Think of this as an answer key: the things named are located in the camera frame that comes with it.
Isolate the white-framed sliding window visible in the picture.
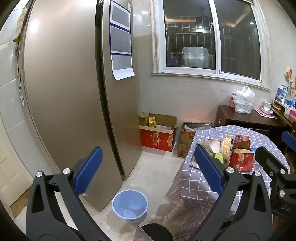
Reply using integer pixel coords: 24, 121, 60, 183
150, 0, 272, 91

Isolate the dark wooden cabinet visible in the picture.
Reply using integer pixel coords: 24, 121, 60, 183
215, 105, 287, 139

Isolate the small brown carton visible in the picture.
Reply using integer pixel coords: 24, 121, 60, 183
139, 112, 150, 127

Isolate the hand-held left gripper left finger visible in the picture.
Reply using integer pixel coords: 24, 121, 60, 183
26, 146, 109, 241

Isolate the grey white paper wrapper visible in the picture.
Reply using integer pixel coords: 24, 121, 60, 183
196, 138, 221, 154

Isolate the red cardboard box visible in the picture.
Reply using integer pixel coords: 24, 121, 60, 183
139, 113, 182, 152

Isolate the green round lid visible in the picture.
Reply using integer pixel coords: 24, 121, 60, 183
211, 152, 225, 164

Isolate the champagne double-door refrigerator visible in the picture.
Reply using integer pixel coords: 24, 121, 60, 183
15, 0, 141, 212

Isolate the grey plastic bag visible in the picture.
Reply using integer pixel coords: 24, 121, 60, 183
184, 123, 213, 131

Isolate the wooden desk shelf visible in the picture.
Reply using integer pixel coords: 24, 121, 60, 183
272, 100, 296, 130

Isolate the blue picture box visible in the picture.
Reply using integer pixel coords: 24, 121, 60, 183
275, 85, 288, 102

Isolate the person's black-clad leg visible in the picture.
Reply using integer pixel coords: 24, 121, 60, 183
141, 223, 174, 241

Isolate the white plastic shopping bag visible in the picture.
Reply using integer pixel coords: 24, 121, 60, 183
230, 86, 256, 114

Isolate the grey checked tablecloth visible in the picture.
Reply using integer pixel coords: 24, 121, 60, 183
163, 125, 289, 240

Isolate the small red paper bag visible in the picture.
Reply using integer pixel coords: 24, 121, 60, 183
232, 134, 251, 150

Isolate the pink place mat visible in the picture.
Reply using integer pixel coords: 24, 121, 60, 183
254, 108, 278, 119

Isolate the white printed paper sheet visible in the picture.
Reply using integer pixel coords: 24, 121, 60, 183
111, 54, 136, 81

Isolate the light blue plastic bin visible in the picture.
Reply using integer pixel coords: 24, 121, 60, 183
112, 189, 148, 224

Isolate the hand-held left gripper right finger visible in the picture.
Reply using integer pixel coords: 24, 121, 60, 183
186, 146, 272, 241

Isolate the beige hanging cloth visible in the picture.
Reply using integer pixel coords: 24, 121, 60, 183
14, 7, 27, 44

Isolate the blue-framed printed chart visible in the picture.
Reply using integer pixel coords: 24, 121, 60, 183
109, 0, 133, 55

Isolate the round wall ornament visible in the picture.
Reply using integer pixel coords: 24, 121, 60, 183
284, 65, 294, 80

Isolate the white door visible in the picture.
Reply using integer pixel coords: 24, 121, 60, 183
0, 111, 33, 209

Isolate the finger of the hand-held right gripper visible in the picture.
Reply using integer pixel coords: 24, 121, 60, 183
255, 146, 296, 202
282, 131, 296, 153

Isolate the large red paper bag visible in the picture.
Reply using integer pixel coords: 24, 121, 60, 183
229, 148, 255, 172

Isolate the white outdoor tank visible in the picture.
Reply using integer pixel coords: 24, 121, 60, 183
182, 46, 210, 69

